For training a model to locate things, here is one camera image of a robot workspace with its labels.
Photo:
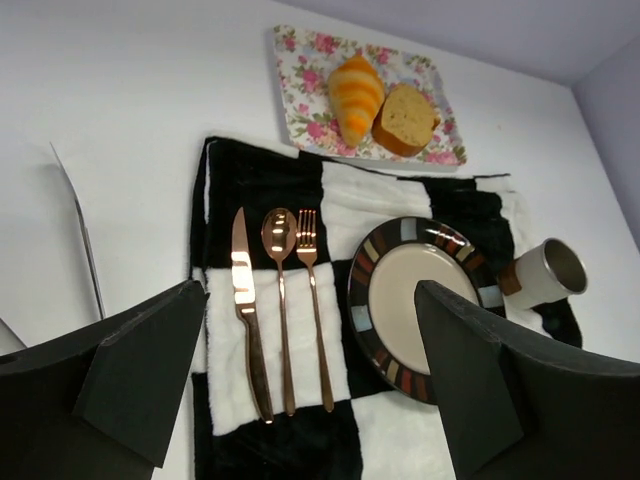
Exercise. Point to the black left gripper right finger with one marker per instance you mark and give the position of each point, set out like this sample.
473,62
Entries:
518,405

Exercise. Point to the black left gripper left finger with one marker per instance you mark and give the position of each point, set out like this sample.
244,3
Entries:
101,402

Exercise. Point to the brown bread slice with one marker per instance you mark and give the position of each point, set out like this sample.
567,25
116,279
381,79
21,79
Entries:
406,121

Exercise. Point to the orange striped croissant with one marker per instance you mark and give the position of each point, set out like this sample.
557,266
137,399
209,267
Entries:
356,94

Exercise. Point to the white cup with brown band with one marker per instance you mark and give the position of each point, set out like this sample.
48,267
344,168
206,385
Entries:
548,273

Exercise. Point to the patterned rim ceramic plate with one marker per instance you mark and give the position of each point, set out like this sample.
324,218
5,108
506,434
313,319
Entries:
387,265

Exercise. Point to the black white checkered cloth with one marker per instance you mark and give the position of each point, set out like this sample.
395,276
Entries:
374,431

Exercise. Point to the copper knife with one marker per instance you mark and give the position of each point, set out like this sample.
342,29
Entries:
246,311

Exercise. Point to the copper spoon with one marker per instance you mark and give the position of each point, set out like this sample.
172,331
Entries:
278,235

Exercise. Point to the copper fork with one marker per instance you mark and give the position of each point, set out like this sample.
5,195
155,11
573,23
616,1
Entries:
306,250

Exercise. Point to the floral rectangular tray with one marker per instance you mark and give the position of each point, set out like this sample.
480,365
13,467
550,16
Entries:
305,58

